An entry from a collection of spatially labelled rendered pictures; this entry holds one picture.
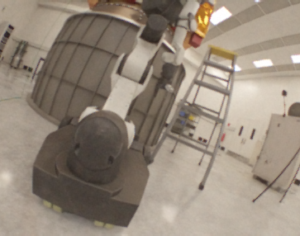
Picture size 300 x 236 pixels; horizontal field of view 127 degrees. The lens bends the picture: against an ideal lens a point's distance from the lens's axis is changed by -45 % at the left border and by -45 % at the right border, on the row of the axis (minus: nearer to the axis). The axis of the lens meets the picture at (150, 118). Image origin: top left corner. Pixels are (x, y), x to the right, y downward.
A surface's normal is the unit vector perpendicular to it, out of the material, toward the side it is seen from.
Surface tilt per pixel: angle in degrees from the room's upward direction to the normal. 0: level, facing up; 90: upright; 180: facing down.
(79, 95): 90
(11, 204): 0
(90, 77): 90
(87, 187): 90
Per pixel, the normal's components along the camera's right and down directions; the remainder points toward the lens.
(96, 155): 0.27, 0.00
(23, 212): 0.38, -0.92
